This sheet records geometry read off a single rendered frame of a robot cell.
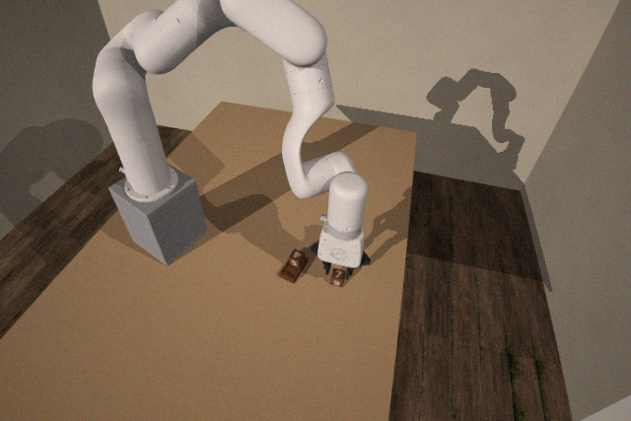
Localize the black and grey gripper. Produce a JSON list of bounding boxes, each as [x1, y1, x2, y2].
[[311, 223, 371, 280]]

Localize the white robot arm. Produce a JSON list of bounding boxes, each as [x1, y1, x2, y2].
[[93, 0, 368, 241]]

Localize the brown wooden number cube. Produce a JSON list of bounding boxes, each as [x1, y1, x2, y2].
[[330, 268, 346, 288], [289, 249, 305, 268]]

